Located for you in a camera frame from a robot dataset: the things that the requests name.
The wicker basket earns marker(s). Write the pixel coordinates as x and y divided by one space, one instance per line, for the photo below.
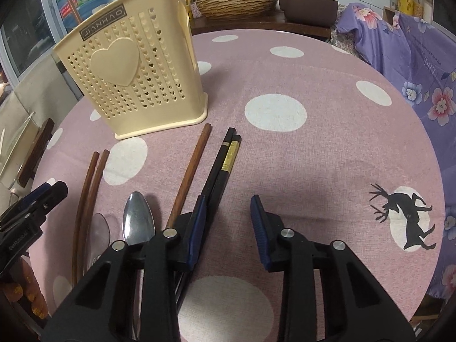
235 3

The small wooden box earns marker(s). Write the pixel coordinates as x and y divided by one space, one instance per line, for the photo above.
390 14

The pink polka-dot tablecloth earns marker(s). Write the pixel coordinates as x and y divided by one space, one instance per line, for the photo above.
302 167

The brown wooden chopstick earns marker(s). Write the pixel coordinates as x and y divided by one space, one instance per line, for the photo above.
93 192
80 213
190 171

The large metal spoon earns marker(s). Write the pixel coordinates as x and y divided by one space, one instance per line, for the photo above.
137 217

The dark wooden chair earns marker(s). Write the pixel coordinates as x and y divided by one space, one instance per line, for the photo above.
34 153

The dark wooden side table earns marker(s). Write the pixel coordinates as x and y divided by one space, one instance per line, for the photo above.
256 25

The person's left hand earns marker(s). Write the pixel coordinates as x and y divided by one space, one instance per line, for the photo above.
26 279

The brown and cream rice cooker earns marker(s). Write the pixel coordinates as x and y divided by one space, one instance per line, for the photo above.
302 3

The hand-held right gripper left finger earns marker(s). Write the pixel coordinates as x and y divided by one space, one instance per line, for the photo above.
197 228

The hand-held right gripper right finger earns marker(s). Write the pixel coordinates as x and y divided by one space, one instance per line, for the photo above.
258 228

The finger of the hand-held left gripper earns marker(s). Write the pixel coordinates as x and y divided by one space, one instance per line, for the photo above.
57 194
34 191

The cream plastic utensil holder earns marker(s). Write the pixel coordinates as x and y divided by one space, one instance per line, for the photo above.
149 89

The purple floral cloth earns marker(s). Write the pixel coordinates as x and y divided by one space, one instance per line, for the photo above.
402 57

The black chopstick with gold band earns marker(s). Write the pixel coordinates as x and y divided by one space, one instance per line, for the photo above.
229 156

